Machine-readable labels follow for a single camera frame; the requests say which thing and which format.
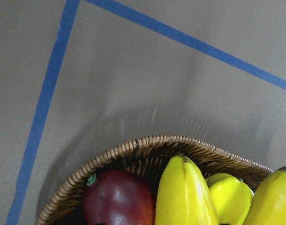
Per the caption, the red mango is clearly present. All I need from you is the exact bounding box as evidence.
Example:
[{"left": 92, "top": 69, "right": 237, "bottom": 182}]
[{"left": 83, "top": 169, "right": 155, "bottom": 225}]

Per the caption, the brown wicker basket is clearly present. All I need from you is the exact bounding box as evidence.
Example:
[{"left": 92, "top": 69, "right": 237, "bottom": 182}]
[{"left": 35, "top": 135, "right": 273, "bottom": 225}]

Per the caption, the bright yellow banana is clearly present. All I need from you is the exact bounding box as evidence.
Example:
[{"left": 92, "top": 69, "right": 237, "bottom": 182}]
[{"left": 244, "top": 166, "right": 286, "bottom": 225}]

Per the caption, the yellow bell pepper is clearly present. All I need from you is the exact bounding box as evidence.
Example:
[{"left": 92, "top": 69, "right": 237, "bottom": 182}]
[{"left": 205, "top": 173, "right": 254, "bottom": 225}]

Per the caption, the yellow banana dark tip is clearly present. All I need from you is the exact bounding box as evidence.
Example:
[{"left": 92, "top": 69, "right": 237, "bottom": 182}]
[{"left": 155, "top": 155, "right": 219, "bottom": 225}]

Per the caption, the brown table mat blue grid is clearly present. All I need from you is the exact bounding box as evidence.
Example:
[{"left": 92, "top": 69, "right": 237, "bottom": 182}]
[{"left": 0, "top": 0, "right": 286, "bottom": 225}]

